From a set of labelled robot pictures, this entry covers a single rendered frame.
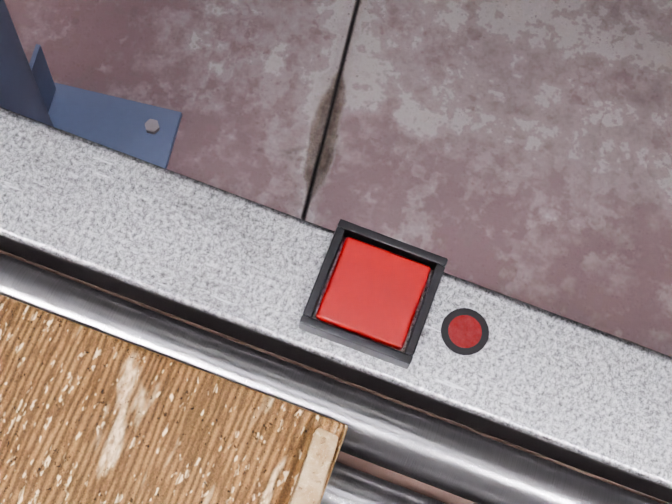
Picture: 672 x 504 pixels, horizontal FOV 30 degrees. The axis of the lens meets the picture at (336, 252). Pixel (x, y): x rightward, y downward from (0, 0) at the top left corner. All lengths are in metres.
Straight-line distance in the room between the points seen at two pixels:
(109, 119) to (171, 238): 1.03
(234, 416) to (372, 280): 0.13
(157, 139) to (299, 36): 0.27
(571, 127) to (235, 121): 0.50
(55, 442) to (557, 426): 0.32
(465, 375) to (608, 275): 1.04
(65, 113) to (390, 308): 1.12
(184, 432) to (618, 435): 0.28
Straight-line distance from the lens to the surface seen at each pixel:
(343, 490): 0.80
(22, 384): 0.81
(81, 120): 1.87
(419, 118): 1.88
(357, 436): 0.81
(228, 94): 1.88
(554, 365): 0.84
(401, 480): 0.85
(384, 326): 0.81
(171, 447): 0.79
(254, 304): 0.83
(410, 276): 0.82
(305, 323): 0.81
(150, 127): 1.85
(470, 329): 0.83
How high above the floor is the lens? 1.71
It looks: 72 degrees down
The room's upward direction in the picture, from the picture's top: 11 degrees clockwise
